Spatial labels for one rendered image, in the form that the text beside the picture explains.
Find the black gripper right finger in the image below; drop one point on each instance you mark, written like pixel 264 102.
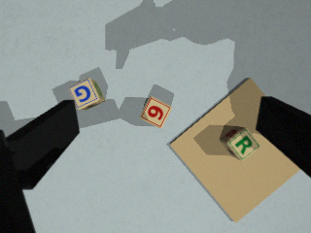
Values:
pixel 288 129

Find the tan flat mat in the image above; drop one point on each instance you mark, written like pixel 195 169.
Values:
pixel 238 186

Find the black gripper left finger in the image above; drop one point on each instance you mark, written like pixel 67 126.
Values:
pixel 33 149

